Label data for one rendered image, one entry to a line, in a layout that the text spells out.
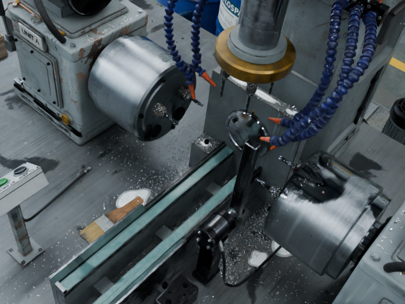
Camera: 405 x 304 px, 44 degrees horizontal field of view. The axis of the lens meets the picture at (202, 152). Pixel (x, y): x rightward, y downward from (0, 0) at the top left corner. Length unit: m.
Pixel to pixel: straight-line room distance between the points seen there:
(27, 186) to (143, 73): 0.40
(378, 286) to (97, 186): 0.83
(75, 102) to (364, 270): 0.90
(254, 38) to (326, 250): 0.47
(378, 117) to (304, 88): 1.19
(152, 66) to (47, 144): 0.48
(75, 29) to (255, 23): 0.56
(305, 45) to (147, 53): 0.41
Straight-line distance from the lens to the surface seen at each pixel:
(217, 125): 1.47
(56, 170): 1.57
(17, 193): 1.20
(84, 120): 1.56
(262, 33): 1.08
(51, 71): 1.50
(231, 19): 2.87
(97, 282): 1.30
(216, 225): 1.16
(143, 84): 1.31
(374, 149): 1.80
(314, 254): 1.15
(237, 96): 1.35
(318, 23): 1.28
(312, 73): 1.35
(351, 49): 1.05
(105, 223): 1.43
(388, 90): 3.44
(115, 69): 1.36
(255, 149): 1.04
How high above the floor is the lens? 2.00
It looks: 48 degrees down
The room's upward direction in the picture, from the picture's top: 9 degrees clockwise
